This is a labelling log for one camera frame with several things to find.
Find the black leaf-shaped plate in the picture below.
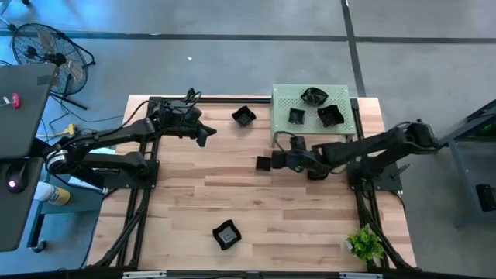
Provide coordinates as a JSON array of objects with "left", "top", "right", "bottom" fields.
[{"left": 300, "top": 87, "right": 329, "bottom": 107}]

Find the small green potted plant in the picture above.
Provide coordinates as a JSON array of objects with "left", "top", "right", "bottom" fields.
[{"left": 346, "top": 223, "right": 385, "bottom": 264}]

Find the dark grey desk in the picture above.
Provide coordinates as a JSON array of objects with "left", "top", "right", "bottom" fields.
[{"left": 0, "top": 157, "right": 44, "bottom": 253}]

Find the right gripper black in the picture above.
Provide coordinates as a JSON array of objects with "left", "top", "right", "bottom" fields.
[{"left": 270, "top": 150, "right": 313, "bottom": 174}]

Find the black aluminium table frame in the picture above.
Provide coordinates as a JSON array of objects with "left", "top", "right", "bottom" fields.
[{"left": 87, "top": 95, "right": 418, "bottom": 279}]

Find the silver metal bracket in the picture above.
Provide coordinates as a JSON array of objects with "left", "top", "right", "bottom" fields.
[
  {"left": 339, "top": 272, "right": 384, "bottom": 279},
  {"left": 122, "top": 270, "right": 167, "bottom": 279}
]

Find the white and yellow bottle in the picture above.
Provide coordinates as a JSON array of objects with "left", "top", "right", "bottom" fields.
[{"left": 33, "top": 181, "right": 71, "bottom": 206}]

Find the yellow power plug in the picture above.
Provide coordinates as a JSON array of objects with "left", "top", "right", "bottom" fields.
[{"left": 36, "top": 122, "right": 77, "bottom": 139}]

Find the grey metal cart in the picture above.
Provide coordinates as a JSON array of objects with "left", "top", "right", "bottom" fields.
[{"left": 439, "top": 98, "right": 496, "bottom": 229}]

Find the office chair base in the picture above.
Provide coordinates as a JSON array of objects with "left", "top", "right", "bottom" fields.
[{"left": 0, "top": 0, "right": 31, "bottom": 32}]

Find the green perforated metal shelf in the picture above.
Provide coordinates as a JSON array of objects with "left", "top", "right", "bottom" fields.
[{"left": 270, "top": 83, "right": 357, "bottom": 148}]

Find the black computer mouse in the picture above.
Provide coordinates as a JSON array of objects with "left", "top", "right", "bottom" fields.
[{"left": 4, "top": 160, "right": 30, "bottom": 195}]

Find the black floor fan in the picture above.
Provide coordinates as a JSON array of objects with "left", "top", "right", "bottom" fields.
[{"left": 10, "top": 22, "right": 97, "bottom": 112}]

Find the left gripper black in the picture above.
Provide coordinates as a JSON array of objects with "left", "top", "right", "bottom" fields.
[{"left": 164, "top": 101, "right": 218, "bottom": 148}]

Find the desk base with caster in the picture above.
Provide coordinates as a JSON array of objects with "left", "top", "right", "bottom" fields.
[{"left": 26, "top": 174, "right": 105, "bottom": 253}]

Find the light grey desk panel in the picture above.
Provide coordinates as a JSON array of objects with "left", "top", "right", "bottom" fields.
[{"left": 0, "top": 63, "right": 59, "bottom": 160}]

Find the black square ribbed plate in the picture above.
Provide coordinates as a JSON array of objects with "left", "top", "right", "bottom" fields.
[{"left": 231, "top": 105, "right": 257, "bottom": 128}]

